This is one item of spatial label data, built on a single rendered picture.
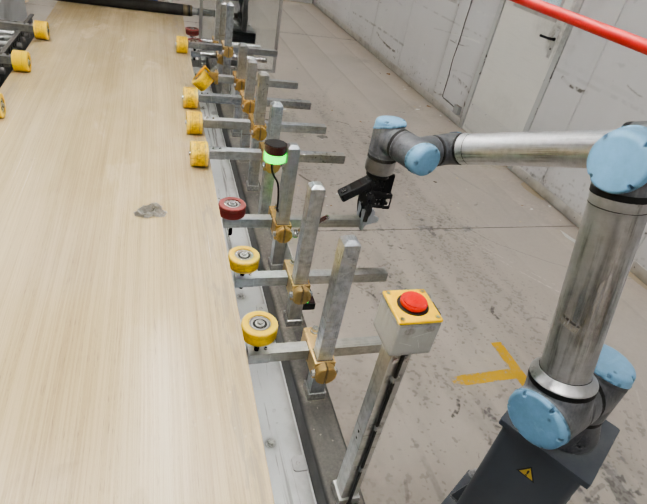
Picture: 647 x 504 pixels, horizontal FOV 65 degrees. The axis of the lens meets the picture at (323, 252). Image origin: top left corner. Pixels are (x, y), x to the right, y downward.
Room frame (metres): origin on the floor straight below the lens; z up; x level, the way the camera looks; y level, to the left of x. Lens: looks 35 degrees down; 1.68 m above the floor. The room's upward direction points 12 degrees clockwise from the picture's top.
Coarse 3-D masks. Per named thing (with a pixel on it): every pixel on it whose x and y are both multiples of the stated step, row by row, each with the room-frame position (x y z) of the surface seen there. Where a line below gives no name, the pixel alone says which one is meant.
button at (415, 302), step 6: (402, 294) 0.59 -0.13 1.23; (408, 294) 0.59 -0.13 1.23; (414, 294) 0.59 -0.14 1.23; (420, 294) 0.59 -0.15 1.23; (402, 300) 0.58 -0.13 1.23; (408, 300) 0.57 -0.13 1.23; (414, 300) 0.58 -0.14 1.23; (420, 300) 0.58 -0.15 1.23; (426, 300) 0.59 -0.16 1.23; (408, 306) 0.56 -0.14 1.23; (414, 306) 0.56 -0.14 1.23; (420, 306) 0.57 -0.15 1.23; (426, 306) 0.57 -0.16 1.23
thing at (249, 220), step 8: (248, 216) 1.29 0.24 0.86; (256, 216) 1.30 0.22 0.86; (264, 216) 1.31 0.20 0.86; (296, 216) 1.35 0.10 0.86; (336, 216) 1.40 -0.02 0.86; (344, 216) 1.41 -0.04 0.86; (352, 216) 1.42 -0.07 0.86; (224, 224) 1.25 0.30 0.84; (232, 224) 1.25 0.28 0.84; (240, 224) 1.27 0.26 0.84; (248, 224) 1.27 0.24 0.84; (256, 224) 1.28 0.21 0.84; (264, 224) 1.29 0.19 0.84; (296, 224) 1.33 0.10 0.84; (320, 224) 1.36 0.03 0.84; (328, 224) 1.37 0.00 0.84; (336, 224) 1.38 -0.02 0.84; (344, 224) 1.39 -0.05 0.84; (352, 224) 1.40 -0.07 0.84
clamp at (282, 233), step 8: (272, 208) 1.35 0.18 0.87; (272, 216) 1.30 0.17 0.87; (272, 224) 1.29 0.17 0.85; (280, 224) 1.27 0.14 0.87; (288, 224) 1.28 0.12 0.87; (272, 232) 1.28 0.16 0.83; (280, 232) 1.24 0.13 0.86; (288, 232) 1.25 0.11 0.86; (280, 240) 1.24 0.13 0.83; (288, 240) 1.25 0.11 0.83
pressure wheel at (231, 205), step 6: (222, 198) 1.29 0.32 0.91; (228, 198) 1.29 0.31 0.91; (234, 198) 1.30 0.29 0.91; (222, 204) 1.25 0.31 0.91; (228, 204) 1.26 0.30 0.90; (234, 204) 1.27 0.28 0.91; (240, 204) 1.28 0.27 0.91; (222, 210) 1.23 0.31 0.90; (228, 210) 1.23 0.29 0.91; (234, 210) 1.23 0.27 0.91; (240, 210) 1.24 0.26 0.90; (222, 216) 1.23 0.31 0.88; (228, 216) 1.23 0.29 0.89; (234, 216) 1.23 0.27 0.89; (240, 216) 1.25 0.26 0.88; (228, 234) 1.26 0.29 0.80
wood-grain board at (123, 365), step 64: (64, 64) 2.12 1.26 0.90; (128, 64) 2.29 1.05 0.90; (0, 128) 1.44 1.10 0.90; (64, 128) 1.53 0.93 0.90; (128, 128) 1.63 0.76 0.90; (0, 192) 1.09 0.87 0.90; (64, 192) 1.16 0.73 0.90; (128, 192) 1.22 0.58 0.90; (192, 192) 1.29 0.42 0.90; (0, 256) 0.85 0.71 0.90; (64, 256) 0.89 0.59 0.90; (128, 256) 0.94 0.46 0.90; (192, 256) 0.99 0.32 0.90; (0, 320) 0.67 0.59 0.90; (64, 320) 0.70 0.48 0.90; (128, 320) 0.74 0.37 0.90; (192, 320) 0.78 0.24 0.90; (0, 384) 0.53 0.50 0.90; (64, 384) 0.56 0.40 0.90; (128, 384) 0.59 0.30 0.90; (192, 384) 0.61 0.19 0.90; (0, 448) 0.42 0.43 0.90; (64, 448) 0.44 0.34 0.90; (128, 448) 0.46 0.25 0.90; (192, 448) 0.49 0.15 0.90; (256, 448) 0.51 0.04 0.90
